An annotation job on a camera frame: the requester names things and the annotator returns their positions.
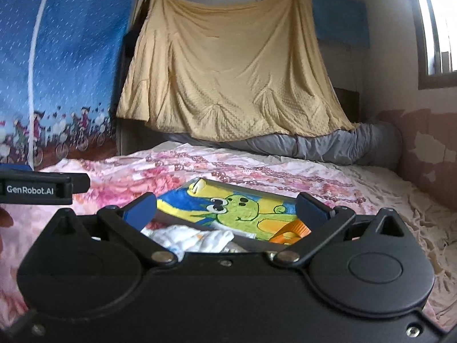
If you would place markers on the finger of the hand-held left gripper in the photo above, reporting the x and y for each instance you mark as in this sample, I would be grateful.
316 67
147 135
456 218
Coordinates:
80 183

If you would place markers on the window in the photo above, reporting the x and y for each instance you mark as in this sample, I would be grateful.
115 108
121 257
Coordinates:
437 25

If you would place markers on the brown wooden headboard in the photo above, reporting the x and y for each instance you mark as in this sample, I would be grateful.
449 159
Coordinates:
348 103

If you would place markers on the white waffle cloth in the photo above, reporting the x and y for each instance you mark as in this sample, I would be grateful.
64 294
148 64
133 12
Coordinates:
192 239

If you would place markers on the pink floral bed sheet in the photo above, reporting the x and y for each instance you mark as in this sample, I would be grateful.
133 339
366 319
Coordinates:
375 193

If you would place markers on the grey box with cartoon lining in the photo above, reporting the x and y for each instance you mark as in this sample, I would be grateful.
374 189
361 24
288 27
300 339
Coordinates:
246 212

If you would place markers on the grey rolled quilt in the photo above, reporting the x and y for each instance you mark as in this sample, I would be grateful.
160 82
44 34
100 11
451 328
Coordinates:
321 146

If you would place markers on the person's left hand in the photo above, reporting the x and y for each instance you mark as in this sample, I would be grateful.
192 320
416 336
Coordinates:
5 218

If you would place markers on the yellow dotted blanket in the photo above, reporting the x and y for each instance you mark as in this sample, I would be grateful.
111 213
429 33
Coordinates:
232 68

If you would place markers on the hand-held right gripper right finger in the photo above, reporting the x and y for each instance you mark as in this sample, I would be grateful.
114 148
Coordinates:
313 210

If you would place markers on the white curtain pole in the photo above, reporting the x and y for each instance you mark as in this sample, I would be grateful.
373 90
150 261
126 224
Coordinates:
35 60

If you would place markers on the striped blue orange cloth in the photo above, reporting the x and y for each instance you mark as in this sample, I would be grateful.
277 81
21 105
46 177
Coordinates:
289 233

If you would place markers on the blue printed cyclist curtain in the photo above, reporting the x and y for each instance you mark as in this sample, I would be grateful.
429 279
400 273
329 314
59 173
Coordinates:
75 60

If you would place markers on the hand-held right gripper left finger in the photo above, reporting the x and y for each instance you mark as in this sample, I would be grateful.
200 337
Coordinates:
137 211

